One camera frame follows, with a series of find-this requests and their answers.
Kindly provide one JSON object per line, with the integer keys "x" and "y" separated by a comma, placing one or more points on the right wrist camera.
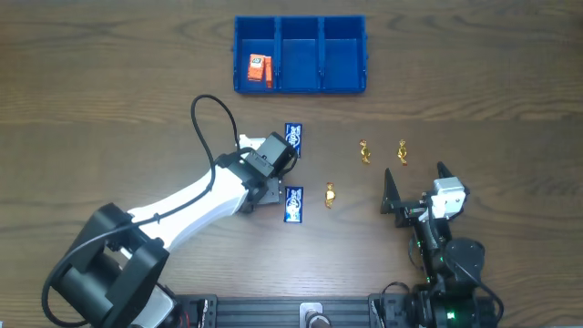
{"x": 448, "y": 196}

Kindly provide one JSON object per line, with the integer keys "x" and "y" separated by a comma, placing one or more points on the blue candy pack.
{"x": 296, "y": 134}
{"x": 293, "y": 205}

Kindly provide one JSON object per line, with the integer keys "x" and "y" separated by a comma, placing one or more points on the mounting rail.
{"x": 264, "y": 312}

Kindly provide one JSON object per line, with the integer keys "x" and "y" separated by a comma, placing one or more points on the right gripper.
{"x": 407, "y": 214}

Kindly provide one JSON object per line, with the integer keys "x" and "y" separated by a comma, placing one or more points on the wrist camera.
{"x": 448, "y": 196}
{"x": 249, "y": 142}

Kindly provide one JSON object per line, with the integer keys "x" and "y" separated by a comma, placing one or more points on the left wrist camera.
{"x": 249, "y": 142}

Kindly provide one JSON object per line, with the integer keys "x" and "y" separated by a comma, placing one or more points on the gold candy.
{"x": 365, "y": 152}
{"x": 330, "y": 195}
{"x": 402, "y": 152}

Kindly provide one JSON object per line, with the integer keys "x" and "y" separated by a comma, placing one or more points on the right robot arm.
{"x": 464, "y": 259}

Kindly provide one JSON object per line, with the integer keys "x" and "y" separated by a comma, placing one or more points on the blue tray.
{"x": 298, "y": 64}

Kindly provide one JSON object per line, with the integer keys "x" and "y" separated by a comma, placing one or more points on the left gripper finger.
{"x": 273, "y": 191}

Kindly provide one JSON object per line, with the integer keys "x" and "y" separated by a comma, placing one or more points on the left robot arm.
{"x": 196, "y": 205}

